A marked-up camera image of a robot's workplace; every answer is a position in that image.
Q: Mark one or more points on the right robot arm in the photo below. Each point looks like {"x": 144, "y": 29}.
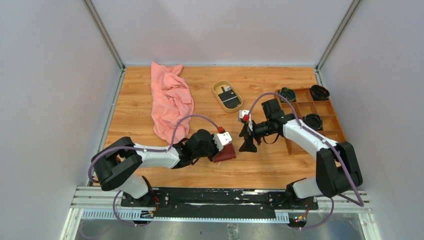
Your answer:
{"x": 337, "y": 169}

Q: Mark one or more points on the black round cap top right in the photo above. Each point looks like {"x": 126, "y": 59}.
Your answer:
{"x": 319, "y": 93}

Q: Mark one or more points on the red leather card holder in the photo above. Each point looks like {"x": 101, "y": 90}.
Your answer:
{"x": 227, "y": 153}

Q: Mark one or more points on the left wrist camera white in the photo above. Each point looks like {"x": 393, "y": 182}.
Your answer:
{"x": 222, "y": 139}

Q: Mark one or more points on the black credit card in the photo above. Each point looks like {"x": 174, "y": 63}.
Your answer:
{"x": 229, "y": 99}

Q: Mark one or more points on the pink cloth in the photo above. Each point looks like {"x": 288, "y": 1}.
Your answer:
{"x": 171, "y": 101}

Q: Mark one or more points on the yellow oval tray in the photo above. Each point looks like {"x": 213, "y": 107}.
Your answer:
{"x": 223, "y": 86}

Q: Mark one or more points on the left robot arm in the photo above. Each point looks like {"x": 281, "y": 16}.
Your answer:
{"x": 115, "y": 167}

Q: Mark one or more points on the black green round cap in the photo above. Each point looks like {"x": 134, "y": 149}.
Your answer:
{"x": 288, "y": 93}

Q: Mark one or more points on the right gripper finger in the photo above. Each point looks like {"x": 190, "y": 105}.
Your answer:
{"x": 245, "y": 130}
{"x": 248, "y": 145}

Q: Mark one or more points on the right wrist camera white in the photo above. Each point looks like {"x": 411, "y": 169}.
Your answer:
{"x": 244, "y": 117}

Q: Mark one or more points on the brown compartment organizer tray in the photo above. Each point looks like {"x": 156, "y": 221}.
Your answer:
{"x": 304, "y": 105}

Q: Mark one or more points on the aluminium frame rail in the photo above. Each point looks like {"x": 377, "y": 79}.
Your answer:
{"x": 95, "y": 203}

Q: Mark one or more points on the black round cap middle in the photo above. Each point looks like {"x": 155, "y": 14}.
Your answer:
{"x": 313, "y": 121}

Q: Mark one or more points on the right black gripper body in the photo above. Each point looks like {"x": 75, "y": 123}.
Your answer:
{"x": 261, "y": 129}

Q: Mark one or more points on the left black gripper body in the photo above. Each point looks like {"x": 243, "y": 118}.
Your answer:
{"x": 209, "y": 151}

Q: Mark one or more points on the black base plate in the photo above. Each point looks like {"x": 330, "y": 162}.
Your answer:
{"x": 217, "y": 203}

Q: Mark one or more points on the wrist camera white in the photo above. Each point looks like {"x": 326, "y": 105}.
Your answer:
{"x": 244, "y": 117}
{"x": 222, "y": 139}

